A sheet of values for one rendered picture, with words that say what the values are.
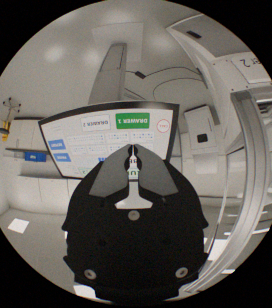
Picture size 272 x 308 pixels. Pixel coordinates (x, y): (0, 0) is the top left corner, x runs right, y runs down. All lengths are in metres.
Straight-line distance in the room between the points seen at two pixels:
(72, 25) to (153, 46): 0.85
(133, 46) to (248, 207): 1.28
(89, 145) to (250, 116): 0.49
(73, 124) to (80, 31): 1.05
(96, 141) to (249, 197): 0.47
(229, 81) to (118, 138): 0.40
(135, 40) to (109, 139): 1.02
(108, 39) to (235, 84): 1.03
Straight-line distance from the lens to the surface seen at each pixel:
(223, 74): 0.39
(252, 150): 0.30
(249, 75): 0.38
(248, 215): 0.34
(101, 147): 0.31
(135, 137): 0.28
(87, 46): 1.24
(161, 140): 0.30
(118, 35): 1.11
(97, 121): 0.28
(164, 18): 1.15
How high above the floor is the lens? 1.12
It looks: 7 degrees down
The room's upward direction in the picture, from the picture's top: 178 degrees clockwise
